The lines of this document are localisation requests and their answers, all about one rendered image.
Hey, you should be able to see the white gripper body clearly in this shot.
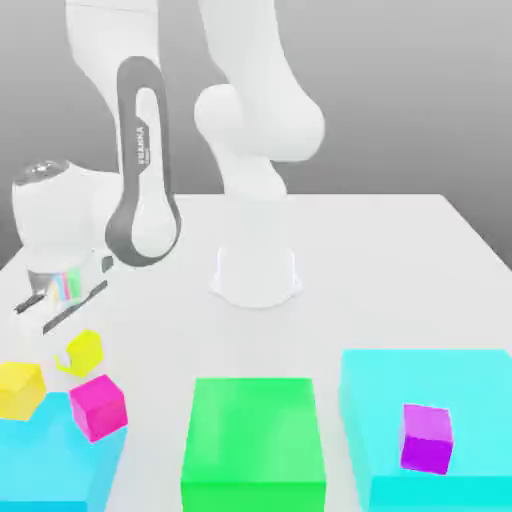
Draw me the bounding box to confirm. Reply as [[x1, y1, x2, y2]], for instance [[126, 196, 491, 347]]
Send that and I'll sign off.
[[12, 278, 111, 342]]

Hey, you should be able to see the small yellow cube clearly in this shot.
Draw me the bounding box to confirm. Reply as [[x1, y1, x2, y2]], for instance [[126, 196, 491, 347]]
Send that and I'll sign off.
[[0, 361, 48, 422], [53, 328, 105, 379]]

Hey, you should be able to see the small magenta cube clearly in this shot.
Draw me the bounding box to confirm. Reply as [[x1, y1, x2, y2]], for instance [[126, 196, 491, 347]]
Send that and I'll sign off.
[[68, 373, 129, 444]]

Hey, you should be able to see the small purple cube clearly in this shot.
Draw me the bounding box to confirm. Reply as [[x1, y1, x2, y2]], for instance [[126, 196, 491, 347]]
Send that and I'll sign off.
[[398, 403, 456, 477]]

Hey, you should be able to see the large cyan box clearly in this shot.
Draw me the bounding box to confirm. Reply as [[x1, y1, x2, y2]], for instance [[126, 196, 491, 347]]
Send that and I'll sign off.
[[0, 390, 129, 512], [338, 348, 512, 512]]

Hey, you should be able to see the large green box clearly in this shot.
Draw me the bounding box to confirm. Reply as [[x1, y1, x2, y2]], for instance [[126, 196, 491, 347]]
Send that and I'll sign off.
[[180, 377, 328, 512]]

